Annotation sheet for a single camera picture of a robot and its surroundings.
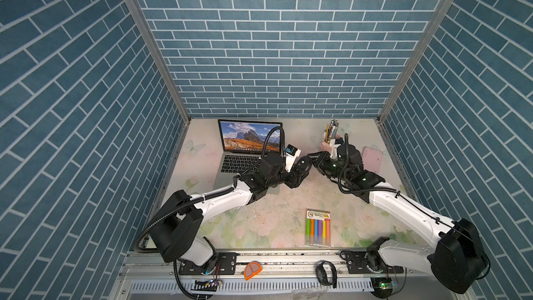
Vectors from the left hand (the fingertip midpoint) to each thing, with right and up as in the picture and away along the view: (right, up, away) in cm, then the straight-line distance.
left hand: (308, 172), depth 79 cm
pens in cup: (+13, +16, +17) cm, 27 cm away
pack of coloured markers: (+4, -22, +2) cm, 23 cm away
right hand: (0, +6, 0) cm, 6 cm away
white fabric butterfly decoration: (-59, +10, +30) cm, 67 cm away
